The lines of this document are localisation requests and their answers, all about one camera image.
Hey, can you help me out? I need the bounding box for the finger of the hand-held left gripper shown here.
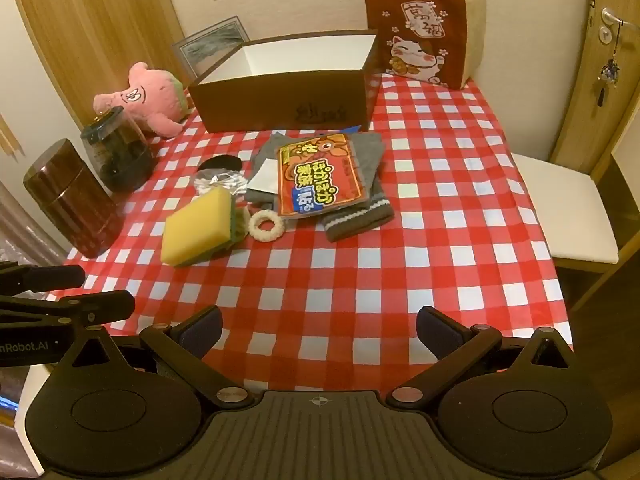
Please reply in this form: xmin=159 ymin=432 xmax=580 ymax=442
xmin=0 ymin=262 xmax=87 ymax=307
xmin=0 ymin=289 xmax=137 ymax=324

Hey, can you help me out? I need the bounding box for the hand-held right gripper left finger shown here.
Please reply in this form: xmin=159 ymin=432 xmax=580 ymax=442
xmin=60 ymin=305 xmax=254 ymax=410

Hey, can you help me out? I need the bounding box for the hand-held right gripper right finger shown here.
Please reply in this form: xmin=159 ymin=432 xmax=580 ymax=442
xmin=387 ymin=306 xmax=581 ymax=409

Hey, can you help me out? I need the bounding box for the cream fabric ring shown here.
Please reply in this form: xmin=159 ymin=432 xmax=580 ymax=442
xmin=248 ymin=208 xmax=287 ymax=243

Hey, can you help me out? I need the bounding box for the patterned knit sock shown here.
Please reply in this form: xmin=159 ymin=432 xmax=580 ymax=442
xmin=320 ymin=195 xmax=396 ymax=243

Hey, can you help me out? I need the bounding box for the white paper card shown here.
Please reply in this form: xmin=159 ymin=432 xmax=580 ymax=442
xmin=245 ymin=157 xmax=281 ymax=196

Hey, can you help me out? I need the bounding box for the grey-green sock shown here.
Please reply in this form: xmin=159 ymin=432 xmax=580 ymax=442
xmin=252 ymin=127 xmax=387 ymax=211

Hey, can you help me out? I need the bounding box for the brown cardboard box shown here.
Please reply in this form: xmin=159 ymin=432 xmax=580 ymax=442
xmin=187 ymin=30 xmax=381 ymax=134

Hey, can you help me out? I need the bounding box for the sheer curtain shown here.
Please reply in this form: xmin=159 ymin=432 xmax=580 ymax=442
xmin=0 ymin=175 xmax=76 ymax=268

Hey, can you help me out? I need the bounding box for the brown metal canister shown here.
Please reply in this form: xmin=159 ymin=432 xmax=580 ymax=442
xmin=22 ymin=139 xmax=123 ymax=260

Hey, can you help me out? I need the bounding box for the red checked tablecloth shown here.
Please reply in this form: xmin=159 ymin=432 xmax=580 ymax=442
xmin=65 ymin=72 xmax=576 ymax=393

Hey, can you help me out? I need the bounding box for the yellow sponge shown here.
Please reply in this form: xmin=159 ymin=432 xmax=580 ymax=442
xmin=160 ymin=187 xmax=248 ymax=267

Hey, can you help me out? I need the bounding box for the dark glass jar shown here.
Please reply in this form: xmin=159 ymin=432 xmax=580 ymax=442
xmin=80 ymin=107 xmax=156 ymax=193

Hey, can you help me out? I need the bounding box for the small clear plastic packet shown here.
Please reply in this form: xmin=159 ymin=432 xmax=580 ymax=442
xmin=192 ymin=170 xmax=248 ymax=199

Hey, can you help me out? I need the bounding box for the black round pad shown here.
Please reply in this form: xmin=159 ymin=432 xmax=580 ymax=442
xmin=197 ymin=156 xmax=243 ymax=174

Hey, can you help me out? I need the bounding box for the white chair seat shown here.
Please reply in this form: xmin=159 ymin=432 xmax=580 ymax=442
xmin=510 ymin=152 xmax=623 ymax=311

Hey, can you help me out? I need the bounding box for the orange heat pack packet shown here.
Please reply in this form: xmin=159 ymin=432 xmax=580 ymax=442
xmin=276 ymin=132 xmax=370 ymax=218

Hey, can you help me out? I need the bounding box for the pink plush toy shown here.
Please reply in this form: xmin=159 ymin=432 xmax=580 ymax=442
xmin=92 ymin=62 xmax=193 ymax=139

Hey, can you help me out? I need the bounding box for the wooden door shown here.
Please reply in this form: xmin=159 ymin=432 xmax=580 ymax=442
xmin=550 ymin=0 xmax=640 ymax=183

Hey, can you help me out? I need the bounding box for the framed picture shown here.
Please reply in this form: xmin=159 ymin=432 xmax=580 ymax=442
xmin=171 ymin=16 xmax=250 ymax=77

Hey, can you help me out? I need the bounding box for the cat print cushion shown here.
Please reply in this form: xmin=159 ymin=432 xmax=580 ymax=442
xmin=364 ymin=0 xmax=488 ymax=92

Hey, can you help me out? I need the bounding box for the key chain with tassel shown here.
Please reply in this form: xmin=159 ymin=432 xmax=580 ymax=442
xmin=595 ymin=17 xmax=623 ymax=108

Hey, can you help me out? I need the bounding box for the silver door handle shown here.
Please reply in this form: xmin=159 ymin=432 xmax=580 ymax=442
xmin=599 ymin=7 xmax=632 ymax=43

